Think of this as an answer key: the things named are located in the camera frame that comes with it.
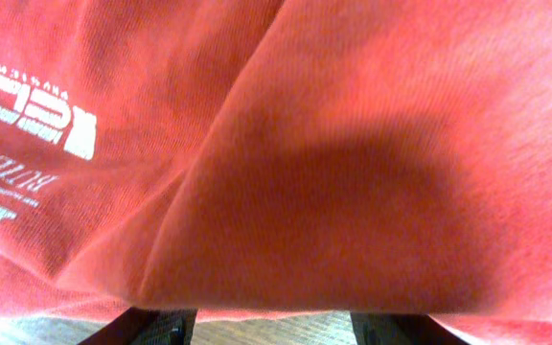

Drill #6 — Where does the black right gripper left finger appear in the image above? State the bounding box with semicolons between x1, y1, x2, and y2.
79;308;197;345

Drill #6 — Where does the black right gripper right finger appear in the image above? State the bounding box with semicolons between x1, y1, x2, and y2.
350;312;468;345

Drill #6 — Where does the red soccer t-shirt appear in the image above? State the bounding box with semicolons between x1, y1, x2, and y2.
0;0;552;344

